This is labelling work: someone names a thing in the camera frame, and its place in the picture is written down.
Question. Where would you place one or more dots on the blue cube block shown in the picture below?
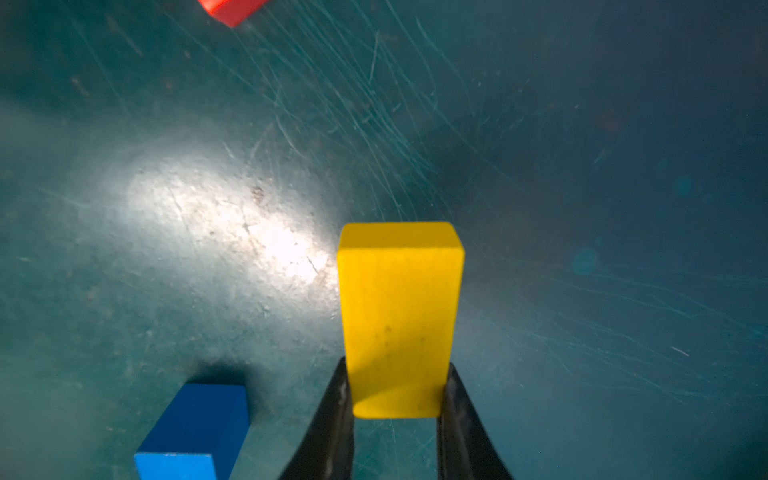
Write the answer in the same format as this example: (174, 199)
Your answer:
(198, 436)

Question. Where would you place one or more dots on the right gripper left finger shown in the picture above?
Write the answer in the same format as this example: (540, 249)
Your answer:
(327, 449)

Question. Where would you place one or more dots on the yellow rectangular block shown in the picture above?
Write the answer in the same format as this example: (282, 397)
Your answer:
(399, 285)

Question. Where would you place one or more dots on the red rectangular block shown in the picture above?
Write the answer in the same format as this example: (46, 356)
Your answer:
(231, 12)

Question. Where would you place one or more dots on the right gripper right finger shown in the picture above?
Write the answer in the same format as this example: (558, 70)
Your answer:
(464, 449)

